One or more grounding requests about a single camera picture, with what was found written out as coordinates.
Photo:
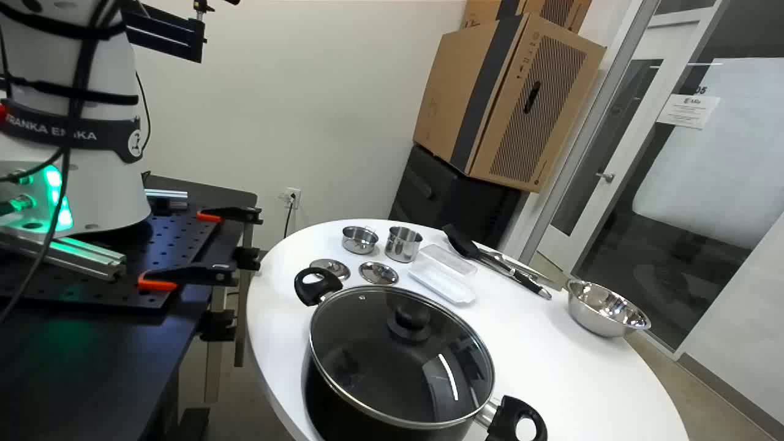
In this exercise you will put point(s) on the tall small silver pot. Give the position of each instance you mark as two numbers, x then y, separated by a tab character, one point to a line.
403	247

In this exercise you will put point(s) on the white frosted panel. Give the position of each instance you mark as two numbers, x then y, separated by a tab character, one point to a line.
718	156

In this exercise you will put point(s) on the large cardboard box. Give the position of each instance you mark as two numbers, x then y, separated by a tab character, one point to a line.
510	106

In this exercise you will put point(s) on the shallow small silver pot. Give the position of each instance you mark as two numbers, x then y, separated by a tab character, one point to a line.
362	242

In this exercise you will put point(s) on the small steel pot lid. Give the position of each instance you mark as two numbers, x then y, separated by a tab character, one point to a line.
330	269

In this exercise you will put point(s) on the silver metal utensil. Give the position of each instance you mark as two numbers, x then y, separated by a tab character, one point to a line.
517	265

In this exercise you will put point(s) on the large black cooking pot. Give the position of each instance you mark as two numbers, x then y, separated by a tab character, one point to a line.
327	408

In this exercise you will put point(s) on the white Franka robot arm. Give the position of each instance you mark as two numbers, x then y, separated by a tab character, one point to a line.
74	173

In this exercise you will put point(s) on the aluminium extrusion rail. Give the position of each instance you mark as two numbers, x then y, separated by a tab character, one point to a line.
64	250

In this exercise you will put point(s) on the glass lid with black knob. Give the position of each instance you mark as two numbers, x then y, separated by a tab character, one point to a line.
382	368

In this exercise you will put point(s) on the glass door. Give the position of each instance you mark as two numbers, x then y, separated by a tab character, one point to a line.
653	247

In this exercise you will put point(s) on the black camera mount box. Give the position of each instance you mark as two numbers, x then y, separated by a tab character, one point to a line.
167	32

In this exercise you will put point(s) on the silver metal bowl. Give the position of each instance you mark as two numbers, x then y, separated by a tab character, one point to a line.
605	309

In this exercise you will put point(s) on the white paper sign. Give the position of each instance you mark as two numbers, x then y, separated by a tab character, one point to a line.
689	108

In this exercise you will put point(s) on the black perforated mounting bench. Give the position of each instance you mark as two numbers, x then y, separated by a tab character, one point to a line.
88	351

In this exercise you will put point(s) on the black steel tongs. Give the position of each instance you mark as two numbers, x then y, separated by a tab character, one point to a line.
466	244

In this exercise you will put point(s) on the white wall outlet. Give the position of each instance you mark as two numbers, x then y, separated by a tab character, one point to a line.
293	198

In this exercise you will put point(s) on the black cabinet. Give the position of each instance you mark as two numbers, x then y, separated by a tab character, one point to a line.
441	198

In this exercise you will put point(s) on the steel pot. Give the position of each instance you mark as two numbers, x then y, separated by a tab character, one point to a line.
381	274

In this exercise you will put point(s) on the clear plastic container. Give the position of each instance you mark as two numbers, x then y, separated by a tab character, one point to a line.
441	279

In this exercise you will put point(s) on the small cardboard box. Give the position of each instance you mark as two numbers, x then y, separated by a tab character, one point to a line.
565	12

